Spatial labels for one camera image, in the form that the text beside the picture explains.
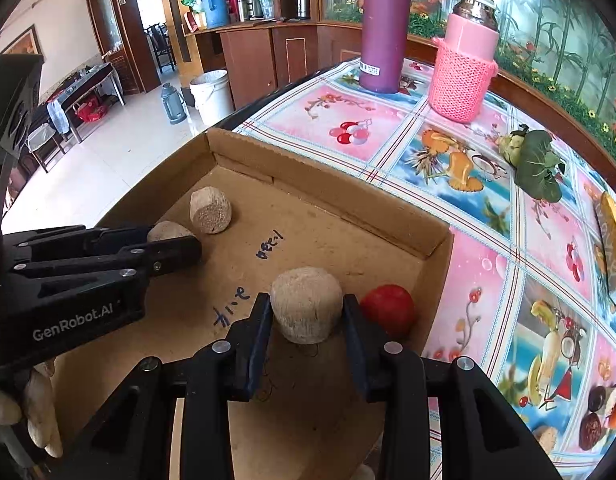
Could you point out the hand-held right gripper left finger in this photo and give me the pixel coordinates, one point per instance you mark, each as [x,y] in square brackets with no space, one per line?
[258,345]

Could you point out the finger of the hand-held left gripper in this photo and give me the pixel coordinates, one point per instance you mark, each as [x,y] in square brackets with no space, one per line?
[178,257]
[88,237]

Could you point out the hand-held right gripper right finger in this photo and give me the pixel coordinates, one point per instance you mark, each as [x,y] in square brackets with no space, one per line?
[355,347]

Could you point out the small beige cylinder block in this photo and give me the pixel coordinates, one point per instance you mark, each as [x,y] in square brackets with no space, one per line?
[168,231]
[210,210]

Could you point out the large beige cylinder block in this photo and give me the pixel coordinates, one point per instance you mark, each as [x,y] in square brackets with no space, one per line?
[305,305]

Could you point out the brown cardboard tray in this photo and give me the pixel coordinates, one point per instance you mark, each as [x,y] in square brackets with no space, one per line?
[298,230]

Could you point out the dark red date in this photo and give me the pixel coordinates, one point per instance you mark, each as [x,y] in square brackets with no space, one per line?
[590,432]

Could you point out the person's left hand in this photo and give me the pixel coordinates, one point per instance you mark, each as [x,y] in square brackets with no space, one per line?
[40,410]

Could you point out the red tomato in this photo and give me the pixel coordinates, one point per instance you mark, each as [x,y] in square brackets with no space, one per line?
[390,307]

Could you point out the metal stool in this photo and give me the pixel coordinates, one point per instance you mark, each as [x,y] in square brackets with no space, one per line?
[43,140]

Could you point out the grey floor thermos jug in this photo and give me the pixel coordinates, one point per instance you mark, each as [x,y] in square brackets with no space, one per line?
[174,105]

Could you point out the dark side table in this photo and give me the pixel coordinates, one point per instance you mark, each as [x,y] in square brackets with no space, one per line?
[83,85]

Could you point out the white plastic bucket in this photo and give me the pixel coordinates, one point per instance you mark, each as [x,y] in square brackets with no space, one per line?
[211,97]

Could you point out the fruit-print tablecloth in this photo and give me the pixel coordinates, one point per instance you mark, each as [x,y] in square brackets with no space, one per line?
[438,170]

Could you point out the dark wooden chair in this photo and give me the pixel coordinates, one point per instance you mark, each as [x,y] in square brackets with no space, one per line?
[162,47]

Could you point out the wooden cabinet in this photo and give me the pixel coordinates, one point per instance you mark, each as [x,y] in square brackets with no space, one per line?
[248,60]

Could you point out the dark purple mangosteen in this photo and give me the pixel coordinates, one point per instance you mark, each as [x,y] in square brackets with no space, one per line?
[597,399]

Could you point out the blue thermos jug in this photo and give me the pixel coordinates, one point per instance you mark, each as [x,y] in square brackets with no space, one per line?
[214,5]

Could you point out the green leafy vegetable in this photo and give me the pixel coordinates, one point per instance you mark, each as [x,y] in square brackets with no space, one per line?
[535,165]

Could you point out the green plastic bag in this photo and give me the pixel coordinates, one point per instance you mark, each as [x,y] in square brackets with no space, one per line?
[192,0]

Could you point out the red thermos flask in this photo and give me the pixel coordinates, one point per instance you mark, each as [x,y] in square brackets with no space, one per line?
[233,0]

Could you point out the glass cup with greenery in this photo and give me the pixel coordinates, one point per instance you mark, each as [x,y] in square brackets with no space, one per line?
[266,4]

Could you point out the pink knit-sleeved thermos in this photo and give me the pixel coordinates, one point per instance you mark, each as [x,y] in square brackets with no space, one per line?
[460,75]

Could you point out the purple thermos bottle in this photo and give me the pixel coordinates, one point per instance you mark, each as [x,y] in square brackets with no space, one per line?
[385,25]

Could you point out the bamboo-print glass panel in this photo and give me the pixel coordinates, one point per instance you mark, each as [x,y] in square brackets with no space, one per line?
[538,20]

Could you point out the framed wall picture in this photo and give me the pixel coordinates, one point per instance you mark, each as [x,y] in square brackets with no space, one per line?
[23,42]

